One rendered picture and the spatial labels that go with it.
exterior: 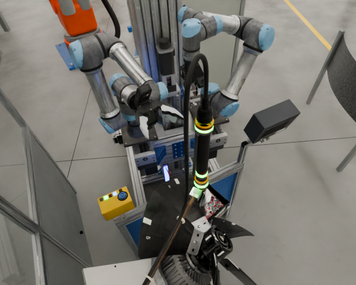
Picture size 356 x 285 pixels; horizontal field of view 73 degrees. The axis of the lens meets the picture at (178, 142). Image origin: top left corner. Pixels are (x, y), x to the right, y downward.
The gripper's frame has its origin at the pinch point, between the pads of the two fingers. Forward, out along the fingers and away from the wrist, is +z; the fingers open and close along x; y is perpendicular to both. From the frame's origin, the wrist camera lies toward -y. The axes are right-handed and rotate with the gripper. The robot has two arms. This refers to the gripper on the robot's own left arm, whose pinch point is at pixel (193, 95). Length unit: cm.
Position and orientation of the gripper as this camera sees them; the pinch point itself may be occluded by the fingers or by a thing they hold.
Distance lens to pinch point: 123.2
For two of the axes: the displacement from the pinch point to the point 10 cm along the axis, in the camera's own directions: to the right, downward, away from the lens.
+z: 0.5, 6.4, 7.7
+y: -4.5, -6.7, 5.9
